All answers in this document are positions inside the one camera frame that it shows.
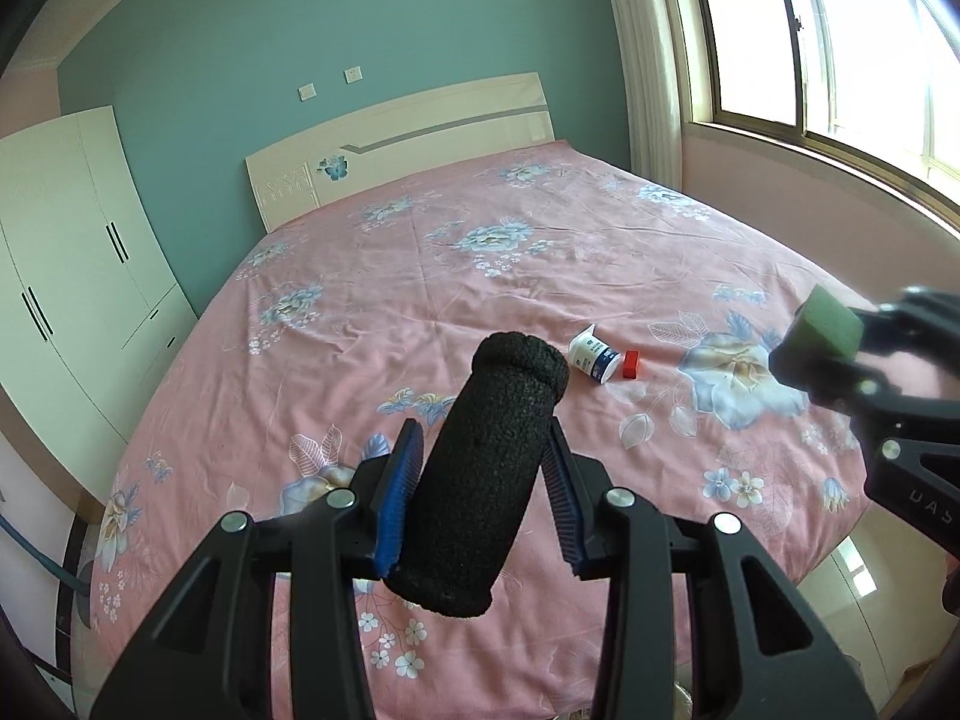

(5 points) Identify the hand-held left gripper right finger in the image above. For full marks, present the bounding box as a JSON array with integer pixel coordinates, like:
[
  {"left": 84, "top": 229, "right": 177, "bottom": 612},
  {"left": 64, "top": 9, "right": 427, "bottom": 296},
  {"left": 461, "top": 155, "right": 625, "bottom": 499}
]
[{"left": 541, "top": 418, "right": 878, "bottom": 720}]

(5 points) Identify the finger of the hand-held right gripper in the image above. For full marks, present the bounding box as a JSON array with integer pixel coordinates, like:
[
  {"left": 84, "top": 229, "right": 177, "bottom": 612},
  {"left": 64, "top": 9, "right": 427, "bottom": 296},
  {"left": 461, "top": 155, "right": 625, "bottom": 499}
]
[
  {"left": 859, "top": 285, "right": 960, "bottom": 361},
  {"left": 769, "top": 343, "right": 960, "bottom": 535}
]

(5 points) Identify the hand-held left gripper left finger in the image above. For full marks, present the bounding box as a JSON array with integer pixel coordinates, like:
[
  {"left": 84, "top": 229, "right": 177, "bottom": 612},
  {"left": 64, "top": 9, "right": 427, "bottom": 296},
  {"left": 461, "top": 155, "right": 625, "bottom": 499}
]
[{"left": 90, "top": 418, "right": 426, "bottom": 720}]

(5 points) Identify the dark green sponge block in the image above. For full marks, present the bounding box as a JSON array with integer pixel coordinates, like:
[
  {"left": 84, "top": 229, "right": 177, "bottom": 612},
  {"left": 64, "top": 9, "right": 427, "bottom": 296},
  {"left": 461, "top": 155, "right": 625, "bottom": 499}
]
[{"left": 795, "top": 285, "right": 865, "bottom": 358}]

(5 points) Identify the black foam cylinder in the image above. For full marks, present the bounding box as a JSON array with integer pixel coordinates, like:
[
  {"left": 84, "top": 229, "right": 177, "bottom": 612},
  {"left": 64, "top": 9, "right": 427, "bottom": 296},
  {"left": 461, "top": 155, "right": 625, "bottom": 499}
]
[{"left": 381, "top": 330, "right": 571, "bottom": 622}]

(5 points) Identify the pink floral bed quilt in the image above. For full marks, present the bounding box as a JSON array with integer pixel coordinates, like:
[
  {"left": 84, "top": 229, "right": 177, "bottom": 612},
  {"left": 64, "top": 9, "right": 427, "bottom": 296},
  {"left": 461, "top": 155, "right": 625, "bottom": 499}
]
[{"left": 86, "top": 139, "right": 871, "bottom": 720}]

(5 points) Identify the blue pole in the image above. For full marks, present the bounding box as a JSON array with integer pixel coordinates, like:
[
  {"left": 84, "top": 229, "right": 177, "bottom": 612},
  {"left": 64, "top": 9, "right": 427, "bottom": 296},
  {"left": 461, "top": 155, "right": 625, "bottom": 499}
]
[{"left": 0, "top": 516, "right": 85, "bottom": 595}]

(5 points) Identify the cream curtain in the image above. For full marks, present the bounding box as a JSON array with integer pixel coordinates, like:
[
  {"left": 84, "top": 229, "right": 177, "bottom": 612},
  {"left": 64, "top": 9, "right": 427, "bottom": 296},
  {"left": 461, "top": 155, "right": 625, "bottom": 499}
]
[{"left": 596, "top": 0, "right": 688, "bottom": 190}]

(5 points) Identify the cream bed headboard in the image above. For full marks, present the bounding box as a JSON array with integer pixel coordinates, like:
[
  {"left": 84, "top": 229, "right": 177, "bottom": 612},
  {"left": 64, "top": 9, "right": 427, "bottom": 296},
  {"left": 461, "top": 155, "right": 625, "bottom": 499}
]
[{"left": 245, "top": 73, "right": 557, "bottom": 234}]

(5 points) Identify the white wardrobe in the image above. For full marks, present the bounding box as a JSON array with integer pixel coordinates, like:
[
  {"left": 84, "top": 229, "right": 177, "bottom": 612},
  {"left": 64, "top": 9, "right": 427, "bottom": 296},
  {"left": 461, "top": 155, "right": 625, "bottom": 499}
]
[{"left": 0, "top": 106, "right": 200, "bottom": 451}]

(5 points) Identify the window with yellow frame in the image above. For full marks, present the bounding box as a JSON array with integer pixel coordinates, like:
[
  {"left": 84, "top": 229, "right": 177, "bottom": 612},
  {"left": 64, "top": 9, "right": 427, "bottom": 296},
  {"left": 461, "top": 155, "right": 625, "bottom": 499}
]
[{"left": 660, "top": 0, "right": 960, "bottom": 230}]

